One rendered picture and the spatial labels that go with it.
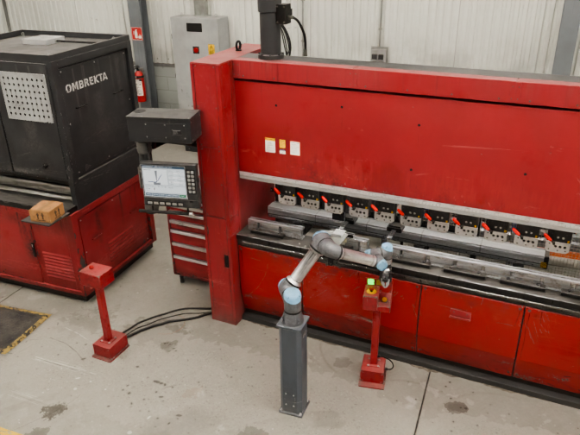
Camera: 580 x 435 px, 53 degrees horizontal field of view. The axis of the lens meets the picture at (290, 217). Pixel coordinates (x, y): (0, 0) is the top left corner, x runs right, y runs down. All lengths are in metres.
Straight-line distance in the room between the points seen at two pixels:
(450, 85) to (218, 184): 1.92
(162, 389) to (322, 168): 2.09
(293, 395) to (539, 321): 1.80
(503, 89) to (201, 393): 3.04
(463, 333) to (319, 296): 1.16
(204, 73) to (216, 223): 1.22
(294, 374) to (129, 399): 1.33
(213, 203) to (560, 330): 2.74
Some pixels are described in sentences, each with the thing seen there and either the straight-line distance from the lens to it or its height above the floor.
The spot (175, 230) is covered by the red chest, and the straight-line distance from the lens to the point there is 5.66.
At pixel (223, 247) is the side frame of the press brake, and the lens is 4.95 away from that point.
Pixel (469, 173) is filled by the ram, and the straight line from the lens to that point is 4.19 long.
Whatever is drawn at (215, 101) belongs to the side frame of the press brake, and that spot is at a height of 2.02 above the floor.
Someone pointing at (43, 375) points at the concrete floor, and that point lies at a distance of 5.23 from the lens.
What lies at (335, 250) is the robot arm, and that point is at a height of 1.29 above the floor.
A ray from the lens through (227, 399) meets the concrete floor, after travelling 4.64.
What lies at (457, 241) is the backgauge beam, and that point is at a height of 0.98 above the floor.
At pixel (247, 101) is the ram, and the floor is 1.99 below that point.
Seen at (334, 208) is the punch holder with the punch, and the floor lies 1.22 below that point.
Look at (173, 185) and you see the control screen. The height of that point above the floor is 1.42.
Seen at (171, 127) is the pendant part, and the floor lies 1.88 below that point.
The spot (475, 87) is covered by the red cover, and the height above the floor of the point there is 2.24.
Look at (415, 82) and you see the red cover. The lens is 4.07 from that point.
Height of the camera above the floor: 3.15
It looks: 26 degrees down
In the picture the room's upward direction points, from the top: 1 degrees counter-clockwise
